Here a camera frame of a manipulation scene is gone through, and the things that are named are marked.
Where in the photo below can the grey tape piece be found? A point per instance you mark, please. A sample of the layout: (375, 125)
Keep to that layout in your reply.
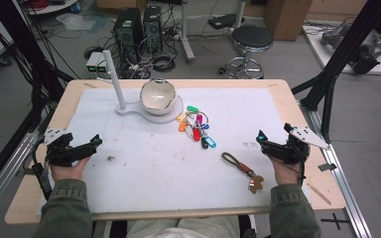
(327, 167)

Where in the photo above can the person's right hand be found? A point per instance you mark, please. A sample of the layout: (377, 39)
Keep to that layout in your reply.
(286, 173)

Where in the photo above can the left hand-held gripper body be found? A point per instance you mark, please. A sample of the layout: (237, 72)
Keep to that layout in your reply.
(61, 152)

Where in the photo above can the white table leg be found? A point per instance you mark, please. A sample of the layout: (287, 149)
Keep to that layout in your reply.
(187, 36)

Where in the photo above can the white egg-shaped bowl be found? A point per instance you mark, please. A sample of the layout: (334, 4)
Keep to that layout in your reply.
(157, 97)

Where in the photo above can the black round stool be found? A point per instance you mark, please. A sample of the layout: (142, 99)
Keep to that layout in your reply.
(252, 38)

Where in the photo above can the small white power unit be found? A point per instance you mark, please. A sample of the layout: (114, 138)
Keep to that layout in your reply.
(96, 62)

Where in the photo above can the person's legs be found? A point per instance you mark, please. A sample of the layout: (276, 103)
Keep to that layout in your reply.
(185, 228)

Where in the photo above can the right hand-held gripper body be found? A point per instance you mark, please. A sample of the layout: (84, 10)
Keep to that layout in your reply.
(291, 150)

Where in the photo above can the bunch of coloured key tags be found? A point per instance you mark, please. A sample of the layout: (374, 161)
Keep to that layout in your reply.
(196, 132)

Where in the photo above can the black metal frame strut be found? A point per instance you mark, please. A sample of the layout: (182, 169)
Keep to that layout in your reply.
(16, 49)
(344, 49)

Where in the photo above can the black computer tower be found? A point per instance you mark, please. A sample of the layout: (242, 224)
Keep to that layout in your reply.
(128, 33)
(152, 28)

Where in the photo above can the cardboard box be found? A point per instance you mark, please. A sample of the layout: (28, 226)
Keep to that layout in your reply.
(287, 18)

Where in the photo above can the white stand with pole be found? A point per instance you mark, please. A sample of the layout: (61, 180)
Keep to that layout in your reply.
(120, 99)

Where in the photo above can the person's left hand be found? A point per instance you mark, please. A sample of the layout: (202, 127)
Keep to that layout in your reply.
(68, 172)

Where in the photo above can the white platform with grey machine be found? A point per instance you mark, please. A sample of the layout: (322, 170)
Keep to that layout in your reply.
(360, 49)

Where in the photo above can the thin wooden stick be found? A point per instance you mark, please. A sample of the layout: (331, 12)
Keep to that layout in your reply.
(319, 194)

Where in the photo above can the aluminium rail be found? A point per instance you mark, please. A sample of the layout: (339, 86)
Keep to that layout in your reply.
(10, 172)
(344, 185)

